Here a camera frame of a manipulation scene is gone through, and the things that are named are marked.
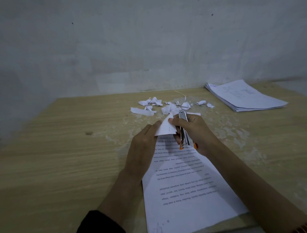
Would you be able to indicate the person's left hand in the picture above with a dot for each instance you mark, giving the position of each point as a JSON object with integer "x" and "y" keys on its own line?
{"x": 140, "y": 153}

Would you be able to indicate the person's right hand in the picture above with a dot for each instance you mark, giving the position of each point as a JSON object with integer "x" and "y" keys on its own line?
{"x": 197, "y": 134}

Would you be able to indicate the person's right thumb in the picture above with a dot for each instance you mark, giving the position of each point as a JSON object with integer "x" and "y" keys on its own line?
{"x": 176, "y": 122}

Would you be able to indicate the person's left thumb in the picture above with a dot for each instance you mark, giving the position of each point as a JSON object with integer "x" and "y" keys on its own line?
{"x": 156, "y": 128}

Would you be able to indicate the silver stapler with orange trim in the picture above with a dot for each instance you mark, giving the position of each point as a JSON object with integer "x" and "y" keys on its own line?
{"x": 183, "y": 115}

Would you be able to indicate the printed white paper sheets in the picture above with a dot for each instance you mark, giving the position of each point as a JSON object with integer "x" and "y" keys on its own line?
{"x": 187, "y": 192}

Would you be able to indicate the person's right forearm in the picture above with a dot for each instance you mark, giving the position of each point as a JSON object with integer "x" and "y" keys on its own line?
{"x": 251, "y": 189}

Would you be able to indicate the person's left forearm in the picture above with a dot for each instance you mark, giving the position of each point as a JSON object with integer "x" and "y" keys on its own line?
{"x": 122, "y": 194}

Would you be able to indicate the pile of torn paper scraps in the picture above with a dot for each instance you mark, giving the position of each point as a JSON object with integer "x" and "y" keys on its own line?
{"x": 153, "y": 105}

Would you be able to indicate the stack of white paper sheets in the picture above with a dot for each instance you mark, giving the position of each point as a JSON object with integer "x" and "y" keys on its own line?
{"x": 244, "y": 97}

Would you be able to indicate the black sleeve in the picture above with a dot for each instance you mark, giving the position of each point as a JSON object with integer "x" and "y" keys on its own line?
{"x": 100, "y": 223}

